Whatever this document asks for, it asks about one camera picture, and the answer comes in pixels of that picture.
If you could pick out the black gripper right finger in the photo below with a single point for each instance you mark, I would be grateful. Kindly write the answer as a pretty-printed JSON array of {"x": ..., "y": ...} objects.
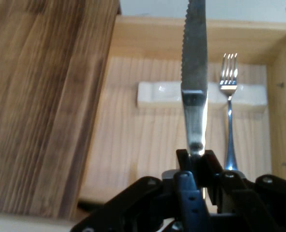
[{"x": 254, "y": 207}]

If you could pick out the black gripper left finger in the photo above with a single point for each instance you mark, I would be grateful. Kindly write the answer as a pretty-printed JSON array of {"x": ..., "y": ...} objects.
[{"x": 138, "y": 205}]

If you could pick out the silver metal fork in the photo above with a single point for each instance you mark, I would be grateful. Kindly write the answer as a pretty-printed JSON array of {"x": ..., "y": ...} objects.
[{"x": 228, "y": 89}]

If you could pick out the silver serrated table knife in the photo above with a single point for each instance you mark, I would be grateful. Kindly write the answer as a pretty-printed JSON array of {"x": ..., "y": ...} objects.
[{"x": 194, "y": 72}]

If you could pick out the light wooden drawer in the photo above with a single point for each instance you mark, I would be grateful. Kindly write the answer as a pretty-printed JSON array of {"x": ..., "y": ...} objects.
[{"x": 145, "y": 145}]

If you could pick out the white ceramic cutlery rest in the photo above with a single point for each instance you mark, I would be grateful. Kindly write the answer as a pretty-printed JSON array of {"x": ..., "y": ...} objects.
[
  {"x": 157, "y": 94},
  {"x": 251, "y": 96}
]

